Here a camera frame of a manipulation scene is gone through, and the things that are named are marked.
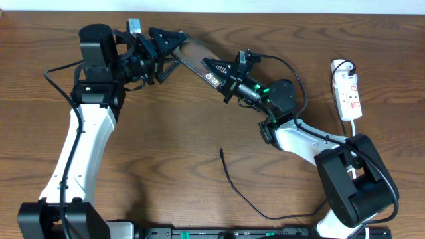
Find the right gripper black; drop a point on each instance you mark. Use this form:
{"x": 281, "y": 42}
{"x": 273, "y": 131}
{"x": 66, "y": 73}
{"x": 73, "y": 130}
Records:
{"x": 228, "y": 73}

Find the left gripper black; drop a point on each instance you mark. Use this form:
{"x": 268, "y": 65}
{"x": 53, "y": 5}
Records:
{"x": 161, "y": 42}

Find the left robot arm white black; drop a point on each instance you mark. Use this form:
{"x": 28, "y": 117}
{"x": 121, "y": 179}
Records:
{"x": 113, "y": 63}

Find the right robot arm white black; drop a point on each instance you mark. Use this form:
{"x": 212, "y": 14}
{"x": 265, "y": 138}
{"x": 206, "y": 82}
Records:
{"x": 358, "y": 187}

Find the white power strip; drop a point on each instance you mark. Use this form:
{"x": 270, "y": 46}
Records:
{"x": 344, "y": 83}

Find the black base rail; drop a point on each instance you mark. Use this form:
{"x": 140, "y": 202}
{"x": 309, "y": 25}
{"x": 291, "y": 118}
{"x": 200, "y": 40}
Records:
{"x": 241, "y": 233}

